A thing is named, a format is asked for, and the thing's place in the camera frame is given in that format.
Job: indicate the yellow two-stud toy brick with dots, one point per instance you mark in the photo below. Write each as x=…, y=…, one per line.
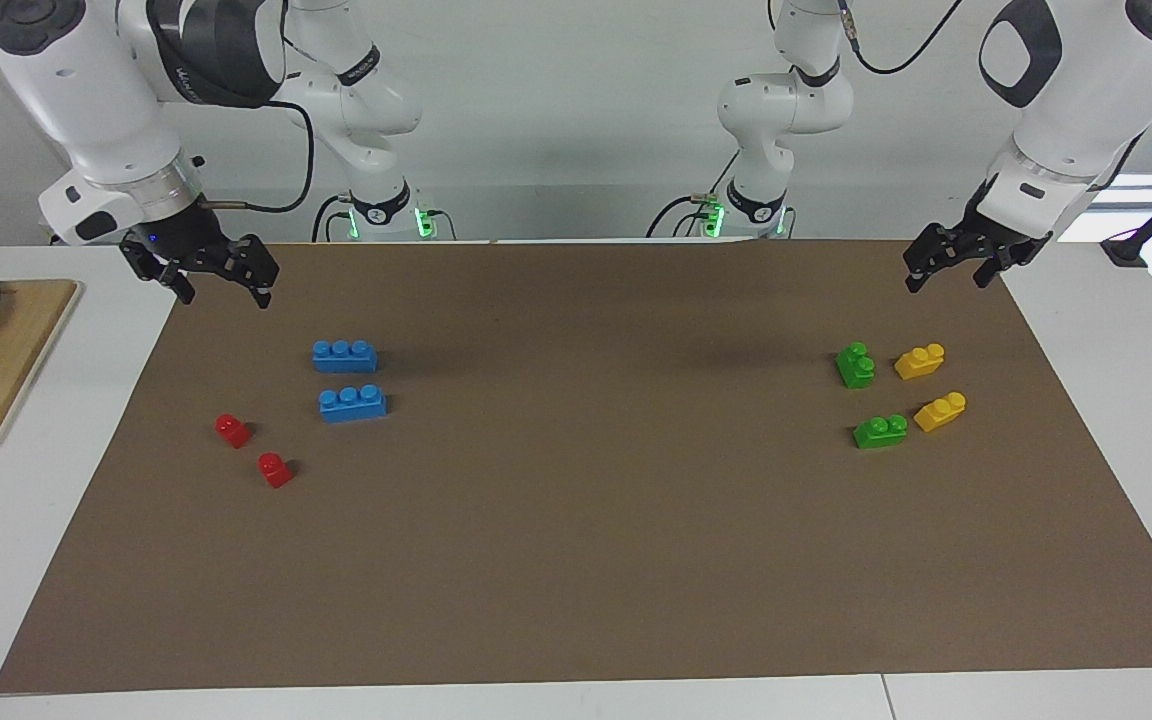
x=939, y=413
x=918, y=363

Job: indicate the brown table mat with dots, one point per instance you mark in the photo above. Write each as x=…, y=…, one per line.
x=576, y=550

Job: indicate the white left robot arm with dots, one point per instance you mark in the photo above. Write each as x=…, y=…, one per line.
x=1066, y=110

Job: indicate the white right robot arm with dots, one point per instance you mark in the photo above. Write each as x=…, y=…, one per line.
x=86, y=90

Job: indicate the red one-stud toy brick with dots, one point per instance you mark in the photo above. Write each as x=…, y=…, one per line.
x=232, y=431
x=275, y=471

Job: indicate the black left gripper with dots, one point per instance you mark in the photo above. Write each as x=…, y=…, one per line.
x=986, y=243

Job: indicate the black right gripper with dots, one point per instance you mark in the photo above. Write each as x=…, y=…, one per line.
x=191, y=240

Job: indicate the blue three-stud toy brick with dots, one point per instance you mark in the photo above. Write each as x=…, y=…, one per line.
x=352, y=405
x=344, y=358

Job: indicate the green two-stud toy brick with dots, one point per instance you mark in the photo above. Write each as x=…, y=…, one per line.
x=854, y=368
x=879, y=433

